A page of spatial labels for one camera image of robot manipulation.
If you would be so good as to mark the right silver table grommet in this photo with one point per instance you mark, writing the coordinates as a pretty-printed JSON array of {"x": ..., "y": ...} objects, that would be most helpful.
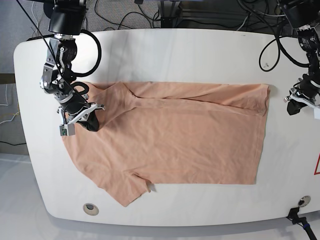
[{"x": 304, "y": 201}]

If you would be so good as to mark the white camera bracket image-left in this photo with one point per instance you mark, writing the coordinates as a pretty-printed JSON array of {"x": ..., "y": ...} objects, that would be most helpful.
[{"x": 67, "y": 127}]

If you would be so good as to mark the black clamp mount with cable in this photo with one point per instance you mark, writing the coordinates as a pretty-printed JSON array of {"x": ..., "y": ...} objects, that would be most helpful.
[{"x": 302, "y": 221}]

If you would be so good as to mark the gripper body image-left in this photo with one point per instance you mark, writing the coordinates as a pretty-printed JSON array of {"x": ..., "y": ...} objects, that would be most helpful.
[{"x": 71, "y": 102}]

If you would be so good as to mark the white camera bracket image-right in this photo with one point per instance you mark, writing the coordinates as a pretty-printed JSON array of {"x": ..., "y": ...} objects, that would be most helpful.
[{"x": 312, "y": 103}]

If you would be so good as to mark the red triangle warning sticker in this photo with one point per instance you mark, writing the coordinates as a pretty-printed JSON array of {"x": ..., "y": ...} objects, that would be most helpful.
[{"x": 317, "y": 168}]

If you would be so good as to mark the silver table grommet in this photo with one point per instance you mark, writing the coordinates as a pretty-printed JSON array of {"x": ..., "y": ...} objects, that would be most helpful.
[
  {"x": 304, "y": 201},
  {"x": 90, "y": 209}
]

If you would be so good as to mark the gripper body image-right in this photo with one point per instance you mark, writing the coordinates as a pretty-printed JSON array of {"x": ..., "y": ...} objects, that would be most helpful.
[{"x": 308, "y": 88}]

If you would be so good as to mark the peach pink T-shirt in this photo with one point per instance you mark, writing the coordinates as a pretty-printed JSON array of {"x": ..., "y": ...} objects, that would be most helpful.
[{"x": 171, "y": 133}]

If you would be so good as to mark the black aluminium frame post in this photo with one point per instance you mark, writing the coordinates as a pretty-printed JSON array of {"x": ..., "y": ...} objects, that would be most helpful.
[{"x": 169, "y": 11}]

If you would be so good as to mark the left silver table grommet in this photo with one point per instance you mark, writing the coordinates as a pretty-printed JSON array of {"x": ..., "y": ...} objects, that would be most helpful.
[{"x": 90, "y": 209}]

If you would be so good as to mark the black flat bar table edge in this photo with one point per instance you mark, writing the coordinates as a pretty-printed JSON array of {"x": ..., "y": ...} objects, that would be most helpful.
[{"x": 39, "y": 37}]

